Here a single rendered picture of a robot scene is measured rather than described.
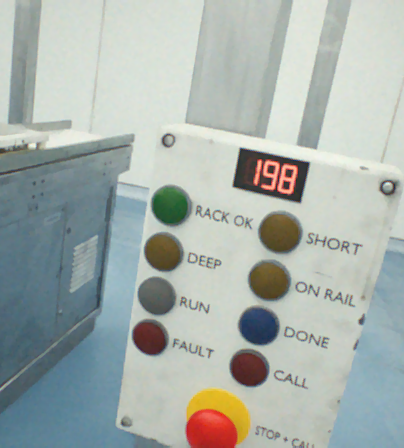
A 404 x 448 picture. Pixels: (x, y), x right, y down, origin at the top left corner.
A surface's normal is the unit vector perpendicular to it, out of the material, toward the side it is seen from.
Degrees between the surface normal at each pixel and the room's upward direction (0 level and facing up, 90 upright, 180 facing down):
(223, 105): 90
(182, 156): 90
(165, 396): 90
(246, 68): 90
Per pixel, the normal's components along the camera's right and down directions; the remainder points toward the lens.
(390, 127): -0.15, 0.26
